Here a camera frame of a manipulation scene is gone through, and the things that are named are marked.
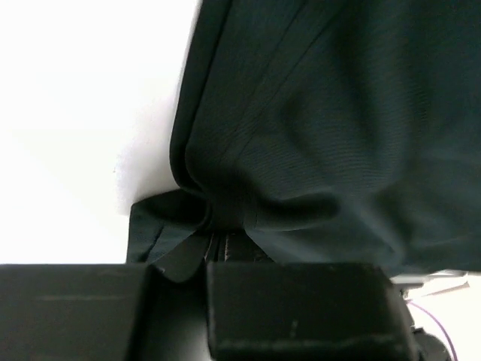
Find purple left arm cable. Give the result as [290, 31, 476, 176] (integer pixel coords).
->
[407, 300, 459, 361]

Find aluminium table edge rail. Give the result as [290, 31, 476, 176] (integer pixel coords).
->
[391, 270, 469, 300]

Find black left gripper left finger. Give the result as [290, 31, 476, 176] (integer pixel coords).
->
[1, 265, 150, 361]

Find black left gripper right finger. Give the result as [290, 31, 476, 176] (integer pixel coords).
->
[206, 262, 417, 360]

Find black shorts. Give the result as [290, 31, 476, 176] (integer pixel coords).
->
[127, 1, 480, 276]

